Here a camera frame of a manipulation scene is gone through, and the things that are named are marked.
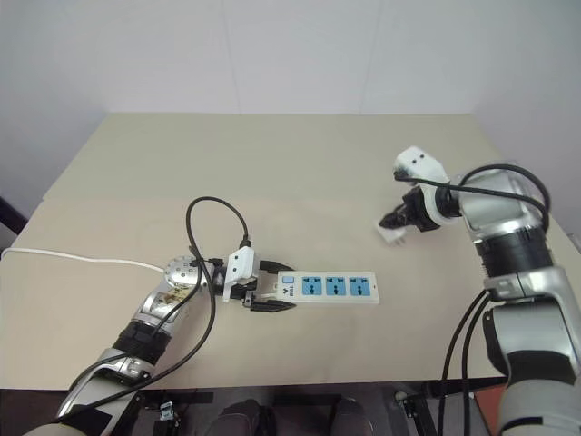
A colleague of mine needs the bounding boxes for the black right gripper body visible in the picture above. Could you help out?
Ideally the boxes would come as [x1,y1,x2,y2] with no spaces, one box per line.
[400,186,438,234]

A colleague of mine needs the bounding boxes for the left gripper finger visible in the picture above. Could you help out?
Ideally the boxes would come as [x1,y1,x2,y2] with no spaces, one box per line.
[246,298,297,314]
[259,259,297,274]

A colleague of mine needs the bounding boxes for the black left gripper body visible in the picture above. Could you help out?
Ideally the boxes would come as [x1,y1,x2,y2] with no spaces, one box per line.
[229,271,269,302]

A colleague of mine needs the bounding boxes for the white charger plug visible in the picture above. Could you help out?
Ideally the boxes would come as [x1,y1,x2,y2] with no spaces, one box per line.
[373,219,409,248]

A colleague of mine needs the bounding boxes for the white power strip blue sockets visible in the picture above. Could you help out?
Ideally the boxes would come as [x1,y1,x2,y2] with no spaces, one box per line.
[273,270,380,306]

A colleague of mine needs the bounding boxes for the dark rounded shape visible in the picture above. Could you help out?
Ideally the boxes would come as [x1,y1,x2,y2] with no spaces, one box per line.
[327,396,370,436]
[217,399,280,436]

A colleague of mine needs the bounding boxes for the orange box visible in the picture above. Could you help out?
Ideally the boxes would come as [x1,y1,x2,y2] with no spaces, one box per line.
[473,389,507,436]

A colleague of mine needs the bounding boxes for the dark furniture edge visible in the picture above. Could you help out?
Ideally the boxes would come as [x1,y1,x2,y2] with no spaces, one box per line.
[0,194,31,237]

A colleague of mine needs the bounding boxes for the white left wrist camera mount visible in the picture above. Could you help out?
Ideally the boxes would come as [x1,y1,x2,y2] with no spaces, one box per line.
[223,246,262,302]

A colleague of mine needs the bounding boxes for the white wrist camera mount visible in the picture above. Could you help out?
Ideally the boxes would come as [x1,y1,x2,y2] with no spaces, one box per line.
[223,246,262,302]
[391,145,452,227]

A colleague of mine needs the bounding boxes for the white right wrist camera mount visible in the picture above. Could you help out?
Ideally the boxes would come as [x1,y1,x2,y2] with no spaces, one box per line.
[391,145,452,227]

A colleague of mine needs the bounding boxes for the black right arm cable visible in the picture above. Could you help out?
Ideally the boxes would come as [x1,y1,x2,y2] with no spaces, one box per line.
[393,163,552,233]

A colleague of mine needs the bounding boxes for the black hanging cable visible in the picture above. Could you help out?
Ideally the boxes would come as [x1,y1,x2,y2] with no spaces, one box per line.
[462,302,494,436]
[438,290,489,436]

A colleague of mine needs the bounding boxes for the white power strip cord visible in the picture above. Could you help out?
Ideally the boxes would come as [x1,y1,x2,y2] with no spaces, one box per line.
[1,248,279,302]

